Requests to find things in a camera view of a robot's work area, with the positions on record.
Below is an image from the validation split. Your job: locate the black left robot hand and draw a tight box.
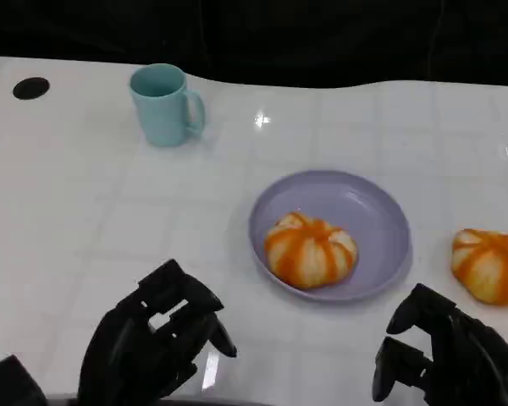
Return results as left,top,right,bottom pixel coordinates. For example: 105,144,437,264
76,258,238,406

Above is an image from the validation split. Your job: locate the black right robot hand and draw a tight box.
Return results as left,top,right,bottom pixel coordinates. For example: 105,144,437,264
371,283,508,406

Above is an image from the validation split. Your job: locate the orange and white bread roll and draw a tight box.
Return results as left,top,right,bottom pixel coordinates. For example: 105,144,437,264
450,228,508,306
264,211,359,291

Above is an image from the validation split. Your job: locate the lilac plate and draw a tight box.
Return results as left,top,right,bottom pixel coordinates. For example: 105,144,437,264
248,169,414,304

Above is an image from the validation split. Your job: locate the pale green mug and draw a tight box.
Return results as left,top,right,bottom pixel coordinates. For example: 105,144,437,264
129,63,207,148

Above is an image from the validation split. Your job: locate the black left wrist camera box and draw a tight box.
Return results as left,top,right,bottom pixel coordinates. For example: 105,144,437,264
0,354,48,406

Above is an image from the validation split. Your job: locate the black table cable hole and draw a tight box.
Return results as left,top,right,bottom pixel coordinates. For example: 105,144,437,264
12,77,51,102

